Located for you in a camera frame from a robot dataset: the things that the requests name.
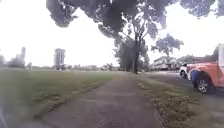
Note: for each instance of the large dark tree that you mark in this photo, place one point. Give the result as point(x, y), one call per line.
point(135, 36)

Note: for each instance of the grey paved footpath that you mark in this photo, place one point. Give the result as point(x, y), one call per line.
point(110, 106)

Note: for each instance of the tall tower building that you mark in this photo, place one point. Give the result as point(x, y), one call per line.
point(59, 58)

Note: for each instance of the small tree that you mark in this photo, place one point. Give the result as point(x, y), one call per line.
point(166, 45)

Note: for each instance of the row of houses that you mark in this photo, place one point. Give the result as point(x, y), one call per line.
point(173, 62)

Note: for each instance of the grass verge strip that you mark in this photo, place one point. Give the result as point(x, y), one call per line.
point(166, 103)

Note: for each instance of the white car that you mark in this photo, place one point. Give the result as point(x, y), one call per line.
point(183, 71)

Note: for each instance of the wide grass field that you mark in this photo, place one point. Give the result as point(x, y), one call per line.
point(40, 83)

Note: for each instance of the orange pickup truck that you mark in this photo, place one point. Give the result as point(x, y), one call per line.
point(208, 76)

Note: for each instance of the grey asphalt road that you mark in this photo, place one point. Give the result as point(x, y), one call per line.
point(203, 100)

